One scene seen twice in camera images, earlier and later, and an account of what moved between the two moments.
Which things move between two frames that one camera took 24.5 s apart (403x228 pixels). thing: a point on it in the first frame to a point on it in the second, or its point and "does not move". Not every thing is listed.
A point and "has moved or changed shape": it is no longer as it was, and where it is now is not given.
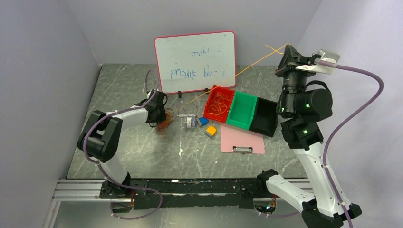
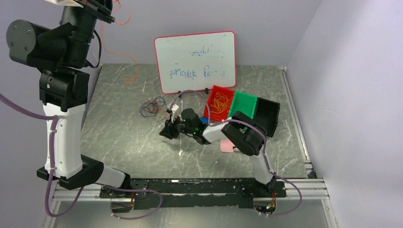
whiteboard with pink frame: [196, 61] does not move
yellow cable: [276, 51] has moved or changed shape
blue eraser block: [203, 120] does not move
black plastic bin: [264, 118] does not move
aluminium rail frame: [71, 189] does not move
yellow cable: [218, 105] does not move
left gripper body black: [161, 115] to [86, 17]
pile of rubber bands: [163, 126] has moved or changed shape
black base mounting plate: [185, 193] does not move
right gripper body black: [289, 70] to [175, 128]
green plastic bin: [242, 110] does not move
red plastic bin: [219, 103] does not move
